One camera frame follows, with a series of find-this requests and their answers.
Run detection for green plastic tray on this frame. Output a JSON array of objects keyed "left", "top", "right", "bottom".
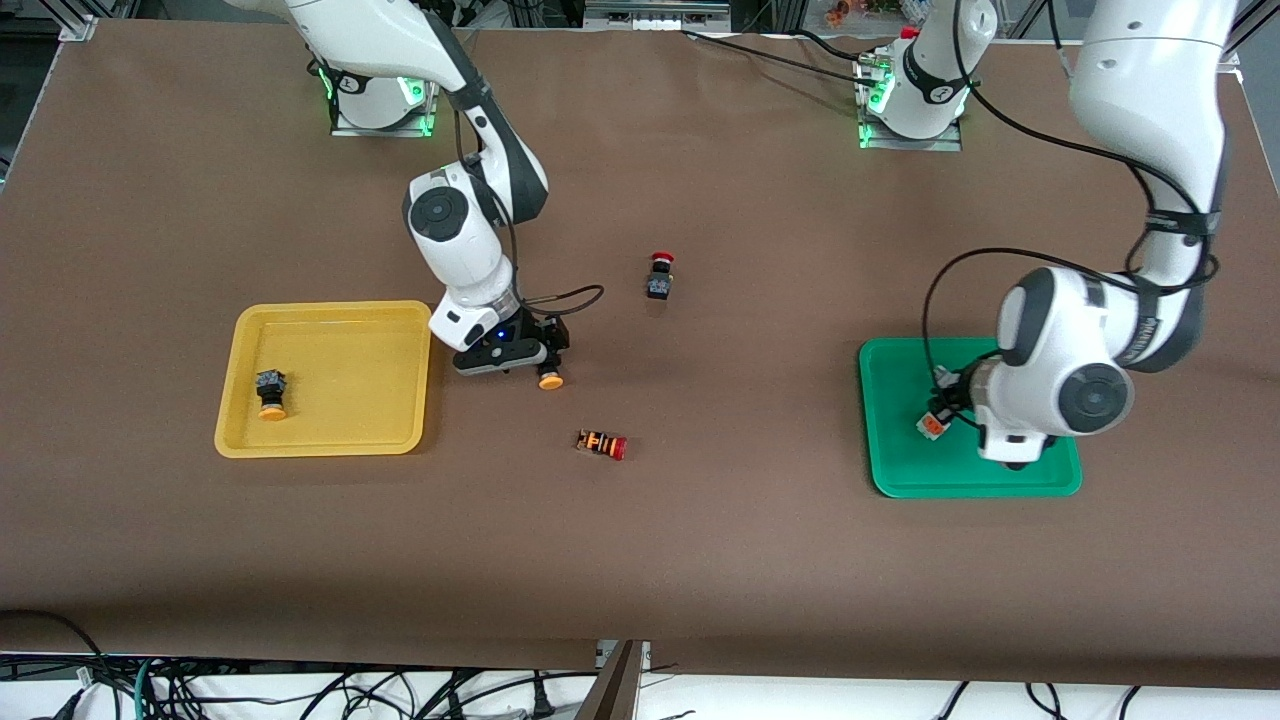
[{"left": 858, "top": 337, "right": 1084, "bottom": 499}]

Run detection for yellow plastic tray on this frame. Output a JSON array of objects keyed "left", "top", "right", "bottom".
[{"left": 214, "top": 300, "right": 434, "bottom": 459}]

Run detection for brown table cover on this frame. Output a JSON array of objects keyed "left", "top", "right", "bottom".
[{"left": 0, "top": 18, "right": 1280, "bottom": 691}]

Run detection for colourful background objects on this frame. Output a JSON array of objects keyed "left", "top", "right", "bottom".
[{"left": 825, "top": 0, "right": 926, "bottom": 27}]

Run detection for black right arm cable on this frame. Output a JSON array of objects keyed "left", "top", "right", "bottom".
[{"left": 455, "top": 100, "right": 607, "bottom": 321}]

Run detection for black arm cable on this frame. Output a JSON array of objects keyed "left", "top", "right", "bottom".
[
  {"left": 455, "top": 100, "right": 607, "bottom": 321},
  {"left": 919, "top": 0, "right": 1223, "bottom": 401}
]

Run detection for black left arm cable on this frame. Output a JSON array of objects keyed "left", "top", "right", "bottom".
[{"left": 919, "top": 0, "right": 1223, "bottom": 401}]

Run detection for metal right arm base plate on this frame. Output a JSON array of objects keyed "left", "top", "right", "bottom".
[{"left": 330, "top": 75, "right": 438, "bottom": 138}]

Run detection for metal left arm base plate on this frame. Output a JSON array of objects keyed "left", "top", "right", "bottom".
[{"left": 858, "top": 55, "right": 964, "bottom": 152}]

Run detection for grey metal rail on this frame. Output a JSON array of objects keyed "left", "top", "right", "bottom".
[{"left": 583, "top": 0, "right": 733, "bottom": 33}]

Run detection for brown table post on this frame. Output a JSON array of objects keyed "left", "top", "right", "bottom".
[{"left": 572, "top": 640, "right": 649, "bottom": 720}]

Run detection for long black table cable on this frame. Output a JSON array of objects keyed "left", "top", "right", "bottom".
[{"left": 683, "top": 29, "right": 877, "bottom": 77}]

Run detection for short black table cable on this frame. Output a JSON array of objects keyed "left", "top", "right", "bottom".
[{"left": 795, "top": 28, "right": 886, "bottom": 61}]

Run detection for black floor cable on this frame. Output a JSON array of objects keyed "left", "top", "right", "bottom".
[{"left": 0, "top": 609, "right": 107, "bottom": 683}]

